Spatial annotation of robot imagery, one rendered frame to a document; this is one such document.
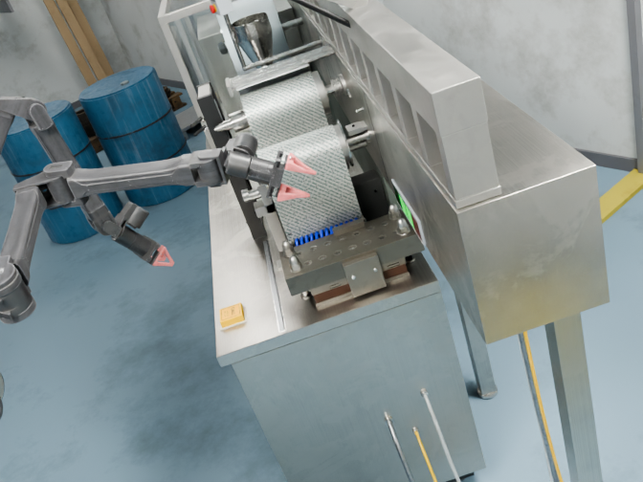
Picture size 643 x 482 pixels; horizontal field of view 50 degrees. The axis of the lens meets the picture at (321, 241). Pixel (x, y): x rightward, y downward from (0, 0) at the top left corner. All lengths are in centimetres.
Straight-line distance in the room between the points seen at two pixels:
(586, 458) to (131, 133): 411
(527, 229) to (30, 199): 113
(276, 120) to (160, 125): 314
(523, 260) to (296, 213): 94
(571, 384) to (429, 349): 59
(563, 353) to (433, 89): 69
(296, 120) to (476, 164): 111
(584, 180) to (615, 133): 284
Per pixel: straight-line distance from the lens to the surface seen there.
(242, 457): 300
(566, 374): 161
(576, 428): 173
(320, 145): 201
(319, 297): 200
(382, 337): 204
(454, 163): 117
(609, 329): 311
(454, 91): 113
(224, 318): 209
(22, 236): 165
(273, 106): 220
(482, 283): 129
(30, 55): 906
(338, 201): 207
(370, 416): 222
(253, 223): 244
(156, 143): 529
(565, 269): 135
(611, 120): 408
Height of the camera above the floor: 205
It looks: 30 degrees down
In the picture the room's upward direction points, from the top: 19 degrees counter-clockwise
